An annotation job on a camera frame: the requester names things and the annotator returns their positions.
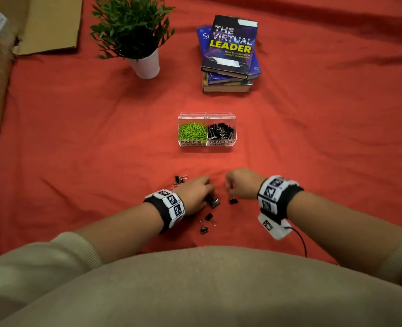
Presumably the black cable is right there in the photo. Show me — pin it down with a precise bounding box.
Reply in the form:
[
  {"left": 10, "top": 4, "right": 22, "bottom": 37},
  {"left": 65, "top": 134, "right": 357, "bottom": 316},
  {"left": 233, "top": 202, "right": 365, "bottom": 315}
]
[{"left": 284, "top": 226, "right": 308, "bottom": 258}]

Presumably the brown book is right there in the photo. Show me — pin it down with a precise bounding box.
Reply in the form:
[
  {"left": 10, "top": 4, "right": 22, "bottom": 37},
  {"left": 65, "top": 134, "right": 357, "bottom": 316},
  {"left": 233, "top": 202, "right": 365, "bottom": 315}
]
[{"left": 202, "top": 73, "right": 254, "bottom": 94}]

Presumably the green plant in white pot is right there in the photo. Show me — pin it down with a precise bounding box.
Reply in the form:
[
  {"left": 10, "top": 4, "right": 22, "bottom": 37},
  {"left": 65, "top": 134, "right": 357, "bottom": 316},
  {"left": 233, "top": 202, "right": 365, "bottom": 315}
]
[{"left": 90, "top": 0, "right": 176, "bottom": 80}]

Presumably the person's left forearm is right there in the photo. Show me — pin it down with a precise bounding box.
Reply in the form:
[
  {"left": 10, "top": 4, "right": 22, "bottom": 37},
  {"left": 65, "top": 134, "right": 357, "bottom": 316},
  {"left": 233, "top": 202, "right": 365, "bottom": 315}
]
[{"left": 75, "top": 202, "right": 164, "bottom": 264}]

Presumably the person's left hand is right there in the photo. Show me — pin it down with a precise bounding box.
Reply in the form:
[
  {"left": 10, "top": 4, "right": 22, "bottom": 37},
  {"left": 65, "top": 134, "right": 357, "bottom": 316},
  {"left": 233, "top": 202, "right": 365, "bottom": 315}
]
[{"left": 173, "top": 175, "right": 216, "bottom": 216}]

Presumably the clear two-compartment plastic box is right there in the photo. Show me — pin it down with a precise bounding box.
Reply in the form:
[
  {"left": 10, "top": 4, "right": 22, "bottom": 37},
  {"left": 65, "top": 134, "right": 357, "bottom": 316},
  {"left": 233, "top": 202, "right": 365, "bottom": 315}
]
[{"left": 177, "top": 112, "right": 238, "bottom": 147}]

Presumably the person's right hand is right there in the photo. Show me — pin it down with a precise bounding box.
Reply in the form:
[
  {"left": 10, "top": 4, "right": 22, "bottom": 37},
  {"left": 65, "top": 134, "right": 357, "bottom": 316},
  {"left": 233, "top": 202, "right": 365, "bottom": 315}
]
[{"left": 225, "top": 168, "right": 267, "bottom": 201}]

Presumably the pile of black binder clips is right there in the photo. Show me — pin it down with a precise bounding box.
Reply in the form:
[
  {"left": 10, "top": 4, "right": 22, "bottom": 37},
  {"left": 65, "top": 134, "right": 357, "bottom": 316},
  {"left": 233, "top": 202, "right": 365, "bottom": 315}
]
[
  {"left": 207, "top": 122, "right": 236, "bottom": 140},
  {"left": 172, "top": 174, "right": 239, "bottom": 235}
]

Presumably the pile of green paper clips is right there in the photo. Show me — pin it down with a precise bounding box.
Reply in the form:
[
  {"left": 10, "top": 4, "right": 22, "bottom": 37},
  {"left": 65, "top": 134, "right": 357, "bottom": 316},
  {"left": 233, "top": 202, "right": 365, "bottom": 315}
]
[{"left": 178, "top": 121, "right": 208, "bottom": 141}]

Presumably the red cloth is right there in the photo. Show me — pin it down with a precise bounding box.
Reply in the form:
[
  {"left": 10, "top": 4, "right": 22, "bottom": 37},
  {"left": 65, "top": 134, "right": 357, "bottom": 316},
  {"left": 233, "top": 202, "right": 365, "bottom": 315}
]
[{"left": 0, "top": 0, "right": 402, "bottom": 266}]

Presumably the person's right forearm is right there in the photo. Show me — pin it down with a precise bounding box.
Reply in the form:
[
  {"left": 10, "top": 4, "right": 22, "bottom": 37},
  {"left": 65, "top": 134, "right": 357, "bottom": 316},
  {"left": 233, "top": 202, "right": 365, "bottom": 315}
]
[{"left": 286, "top": 191, "right": 402, "bottom": 273}]

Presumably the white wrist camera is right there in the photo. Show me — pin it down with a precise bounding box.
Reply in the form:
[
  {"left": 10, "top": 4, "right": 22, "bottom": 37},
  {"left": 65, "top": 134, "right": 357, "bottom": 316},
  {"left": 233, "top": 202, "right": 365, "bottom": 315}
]
[{"left": 258, "top": 213, "right": 293, "bottom": 241}]

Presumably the black wristband with marker tiles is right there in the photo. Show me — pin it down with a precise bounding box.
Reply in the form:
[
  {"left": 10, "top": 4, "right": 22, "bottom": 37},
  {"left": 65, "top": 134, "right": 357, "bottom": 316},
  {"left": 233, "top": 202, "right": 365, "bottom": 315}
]
[
  {"left": 257, "top": 175, "right": 305, "bottom": 221},
  {"left": 143, "top": 189, "right": 186, "bottom": 234}
]

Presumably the blue book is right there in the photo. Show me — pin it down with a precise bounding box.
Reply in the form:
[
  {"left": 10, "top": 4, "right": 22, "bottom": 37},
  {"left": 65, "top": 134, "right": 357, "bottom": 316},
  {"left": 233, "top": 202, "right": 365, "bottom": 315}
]
[{"left": 196, "top": 25, "right": 262, "bottom": 85}]

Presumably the dark purple book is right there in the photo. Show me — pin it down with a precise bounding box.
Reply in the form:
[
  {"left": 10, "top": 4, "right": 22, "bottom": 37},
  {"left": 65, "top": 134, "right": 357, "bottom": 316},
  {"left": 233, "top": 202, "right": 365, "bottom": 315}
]
[{"left": 201, "top": 15, "right": 259, "bottom": 80}]

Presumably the beige sweater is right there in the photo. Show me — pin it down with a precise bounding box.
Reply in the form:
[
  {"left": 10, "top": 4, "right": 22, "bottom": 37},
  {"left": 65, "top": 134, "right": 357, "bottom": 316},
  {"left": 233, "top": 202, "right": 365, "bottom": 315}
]
[{"left": 0, "top": 231, "right": 402, "bottom": 327}]

